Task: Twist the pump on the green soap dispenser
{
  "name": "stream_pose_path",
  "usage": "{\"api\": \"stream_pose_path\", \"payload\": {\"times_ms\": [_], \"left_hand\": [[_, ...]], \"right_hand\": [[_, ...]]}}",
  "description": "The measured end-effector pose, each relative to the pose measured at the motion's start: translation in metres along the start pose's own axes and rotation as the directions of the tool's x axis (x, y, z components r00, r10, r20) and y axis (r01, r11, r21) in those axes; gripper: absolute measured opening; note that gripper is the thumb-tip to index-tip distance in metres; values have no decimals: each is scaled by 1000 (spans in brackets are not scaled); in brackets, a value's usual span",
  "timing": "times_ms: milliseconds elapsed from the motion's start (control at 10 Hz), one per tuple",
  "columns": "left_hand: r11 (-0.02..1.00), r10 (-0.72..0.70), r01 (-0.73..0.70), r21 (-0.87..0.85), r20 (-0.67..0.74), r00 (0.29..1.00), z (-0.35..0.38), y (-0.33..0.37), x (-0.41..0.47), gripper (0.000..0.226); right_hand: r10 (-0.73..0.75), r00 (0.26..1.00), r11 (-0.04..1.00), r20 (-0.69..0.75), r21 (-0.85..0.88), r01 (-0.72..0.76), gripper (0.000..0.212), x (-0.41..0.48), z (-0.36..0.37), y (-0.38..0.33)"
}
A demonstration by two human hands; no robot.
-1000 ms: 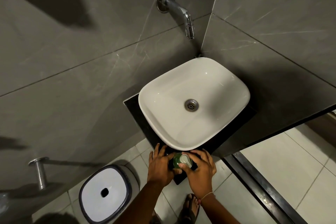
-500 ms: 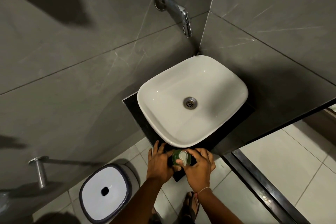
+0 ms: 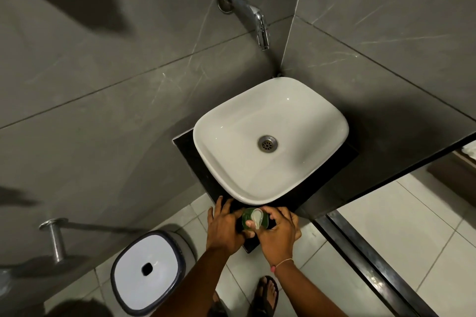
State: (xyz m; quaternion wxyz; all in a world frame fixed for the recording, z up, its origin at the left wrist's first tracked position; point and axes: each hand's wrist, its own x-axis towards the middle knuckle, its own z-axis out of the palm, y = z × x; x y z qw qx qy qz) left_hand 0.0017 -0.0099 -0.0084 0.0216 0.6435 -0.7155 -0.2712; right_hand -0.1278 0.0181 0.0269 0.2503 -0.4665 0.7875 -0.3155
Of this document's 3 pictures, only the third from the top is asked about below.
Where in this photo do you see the person's left hand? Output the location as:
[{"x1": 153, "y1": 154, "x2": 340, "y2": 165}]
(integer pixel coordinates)
[{"x1": 206, "y1": 196, "x2": 257, "y2": 256}]

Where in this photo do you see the black door threshold track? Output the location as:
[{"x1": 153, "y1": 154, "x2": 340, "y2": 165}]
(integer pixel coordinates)
[{"x1": 313, "y1": 210, "x2": 430, "y2": 317}]

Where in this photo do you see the black stone sink counter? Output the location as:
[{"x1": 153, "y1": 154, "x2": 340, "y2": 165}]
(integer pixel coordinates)
[{"x1": 172, "y1": 128, "x2": 360, "y2": 254}]

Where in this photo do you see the white ceramic sink basin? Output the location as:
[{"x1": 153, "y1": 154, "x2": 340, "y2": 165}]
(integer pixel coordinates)
[{"x1": 193, "y1": 77, "x2": 350, "y2": 206}]

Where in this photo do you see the chrome toilet paper holder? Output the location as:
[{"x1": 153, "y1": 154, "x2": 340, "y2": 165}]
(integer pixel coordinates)
[{"x1": 39, "y1": 217, "x2": 70, "y2": 264}]

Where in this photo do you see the chrome sink drain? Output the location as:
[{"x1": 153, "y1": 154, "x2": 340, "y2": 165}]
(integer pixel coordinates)
[{"x1": 258, "y1": 135, "x2": 279, "y2": 153}]

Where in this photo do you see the person's left forearm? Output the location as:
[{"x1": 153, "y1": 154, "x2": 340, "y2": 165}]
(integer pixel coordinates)
[{"x1": 150, "y1": 245, "x2": 232, "y2": 317}]

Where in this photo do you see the thin thread wrist bracelet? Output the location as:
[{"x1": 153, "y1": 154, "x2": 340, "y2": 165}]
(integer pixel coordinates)
[{"x1": 271, "y1": 258, "x2": 295, "y2": 273}]

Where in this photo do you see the person's right forearm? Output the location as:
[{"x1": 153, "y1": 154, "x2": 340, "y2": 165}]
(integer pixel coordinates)
[{"x1": 273, "y1": 259, "x2": 352, "y2": 317}]

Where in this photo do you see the black sandal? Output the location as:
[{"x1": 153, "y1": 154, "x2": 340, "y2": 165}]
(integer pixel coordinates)
[
  {"x1": 248, "y1": 275, "x2": 280, "y2": 317},
  {"x1": 208, "y1": 291, "x2": 230, "y2": 317}
]

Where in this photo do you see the person's right hand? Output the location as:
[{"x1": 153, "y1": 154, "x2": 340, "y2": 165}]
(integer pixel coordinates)
[{"x1": 254, "y1": 206, "x2": 302, "y2": 268}]

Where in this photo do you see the brown wooden furniture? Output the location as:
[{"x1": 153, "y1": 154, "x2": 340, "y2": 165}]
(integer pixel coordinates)
[{"x1": 426, "y1": 150, "x2": 476, "y2": 219}]

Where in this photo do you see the white lidded trash bin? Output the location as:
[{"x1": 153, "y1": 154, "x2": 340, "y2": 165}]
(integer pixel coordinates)
[{"x1": 110, "y1": 230, "x2": 198, "y2": 317}]

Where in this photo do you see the green soap pump bottle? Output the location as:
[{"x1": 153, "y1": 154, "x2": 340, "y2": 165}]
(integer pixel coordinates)
[{"x1": 241, "y1": 207, "x2": 270, "y2": 233}]

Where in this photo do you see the chrome wall faucet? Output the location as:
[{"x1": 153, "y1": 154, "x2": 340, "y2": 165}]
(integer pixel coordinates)
[{"x1": 217, "y1": 0, "x2": 270, "y2": 51}]

